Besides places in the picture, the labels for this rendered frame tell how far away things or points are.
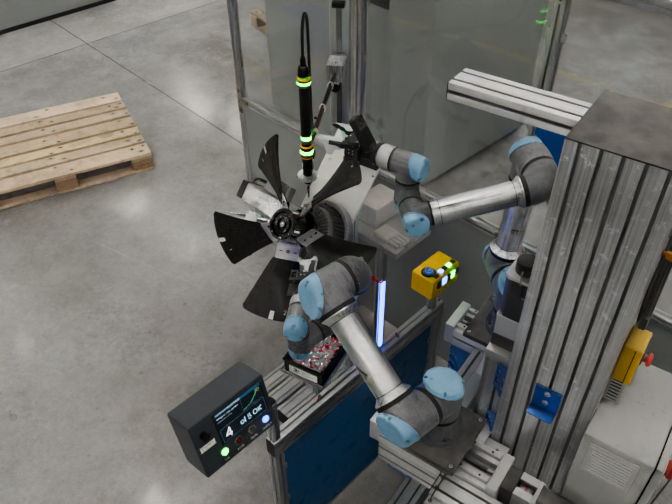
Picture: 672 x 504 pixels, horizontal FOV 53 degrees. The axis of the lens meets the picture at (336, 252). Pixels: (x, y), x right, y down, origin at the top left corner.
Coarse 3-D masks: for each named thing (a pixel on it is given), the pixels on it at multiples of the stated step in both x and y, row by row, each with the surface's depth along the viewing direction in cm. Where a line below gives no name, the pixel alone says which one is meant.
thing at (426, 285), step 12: (432, 264) 254; (444, 264) 253; (456, 264) 254; (420, 276) 249; (432, 276) 248; (444, 276) 250; (456, 276) 258; (420, 288) 253; (432, 288) 248; (444, 288) 255
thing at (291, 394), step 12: (276, 372) 343; (336, 372) 341; (276, 384) 336; (288, 384) 336; (300, 384) 335; (276, 396) 330; (288, 396) 331; (300, 396) 330; (312, 396) 330; (288, 408) 325; (300, 408) 326
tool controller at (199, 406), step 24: (216, 384) 192; (240, 384) 190; (264, 384) 194; (192, 408) 186; (216, 408) 184; (240, 408) 190; (264, 408) 196; (192, 432) 180; (216, 432) 186; (240, 432) 192; (192, 456) 188; (216, 456) 188
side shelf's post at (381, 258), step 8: (376, 256) 318; (384, 256) 317; (376, 264) 321; (384, 264) 320; (376, 272) 324; (384, 272) 324; (376, 288) 331; (376, 296) 334; (376, 304) 339; (384, 304) 340; (376, 312) 343; (376, 320) 345; (376, 328) 348; (376, 336) 352
